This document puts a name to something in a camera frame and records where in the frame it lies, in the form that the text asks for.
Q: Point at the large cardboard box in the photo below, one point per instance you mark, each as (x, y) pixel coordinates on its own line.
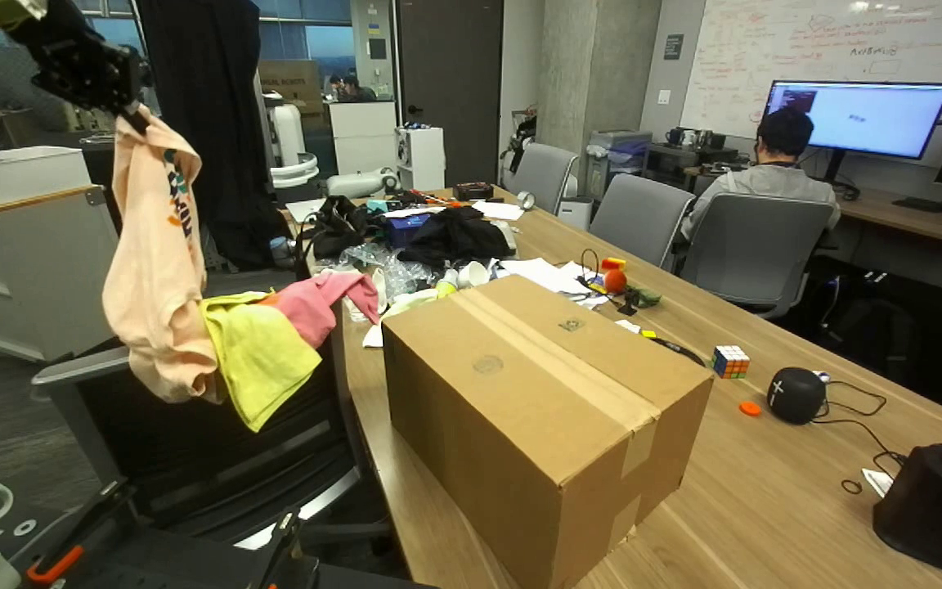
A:
(552, 427)

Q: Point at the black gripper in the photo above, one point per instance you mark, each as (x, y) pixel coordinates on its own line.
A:
(75, 63)

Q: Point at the peach shirt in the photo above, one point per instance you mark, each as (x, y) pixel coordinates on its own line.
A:
(154, 284)

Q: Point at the grey chair table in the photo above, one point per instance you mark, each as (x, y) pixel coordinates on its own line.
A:
(755, 252)
(643, 217)

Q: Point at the black clothing pile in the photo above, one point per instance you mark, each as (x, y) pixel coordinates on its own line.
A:
(455, 238)

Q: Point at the black round speaker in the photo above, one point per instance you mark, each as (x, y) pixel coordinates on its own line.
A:
(911, 513)

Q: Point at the rubiks cube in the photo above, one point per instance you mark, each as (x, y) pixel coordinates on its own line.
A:
(732, 362)

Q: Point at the grey chair near table middle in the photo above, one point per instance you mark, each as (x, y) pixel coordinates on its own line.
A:
(755, 252)

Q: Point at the pink shirt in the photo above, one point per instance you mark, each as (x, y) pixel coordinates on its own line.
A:
(310, 307)

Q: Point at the grey mesh office chair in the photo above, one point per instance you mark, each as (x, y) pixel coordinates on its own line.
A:
(198, 468)

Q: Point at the yellow shirt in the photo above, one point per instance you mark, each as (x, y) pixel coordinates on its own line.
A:
(259, 353)

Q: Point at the grey swivel chair background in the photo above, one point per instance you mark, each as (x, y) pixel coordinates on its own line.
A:
(546, 174)

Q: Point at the seated person grey shirt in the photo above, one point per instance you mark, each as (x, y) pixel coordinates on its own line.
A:
(776, 174)

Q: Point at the grey chair near table left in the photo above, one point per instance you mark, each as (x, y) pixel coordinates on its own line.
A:
(643, 217)

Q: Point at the orange small toy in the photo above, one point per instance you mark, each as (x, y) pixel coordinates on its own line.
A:
(612, 277)

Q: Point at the lit computer monitor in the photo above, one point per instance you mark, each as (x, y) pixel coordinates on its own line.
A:
(889, 119)

